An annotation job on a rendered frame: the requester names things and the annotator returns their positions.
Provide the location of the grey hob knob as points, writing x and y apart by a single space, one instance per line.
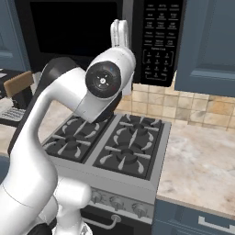
96 196
139 210
117 202

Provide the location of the blue base cupboard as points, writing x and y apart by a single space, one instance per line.
3 168

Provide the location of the black oven door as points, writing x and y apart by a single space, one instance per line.
122 228

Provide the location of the black microwave oven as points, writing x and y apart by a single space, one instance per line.
159 39

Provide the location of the blue wall cupboard door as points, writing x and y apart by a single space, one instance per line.
208 46
10 33

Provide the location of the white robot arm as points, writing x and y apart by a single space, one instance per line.
33 171

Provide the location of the black microwave door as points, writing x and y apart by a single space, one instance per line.
73 27

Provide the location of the steel gas hob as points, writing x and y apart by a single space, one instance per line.
128 147

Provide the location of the blue drawer front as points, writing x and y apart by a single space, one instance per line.
189 221

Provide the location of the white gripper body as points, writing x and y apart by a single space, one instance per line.
119 33

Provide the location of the brown and black block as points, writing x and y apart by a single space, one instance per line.
19 84

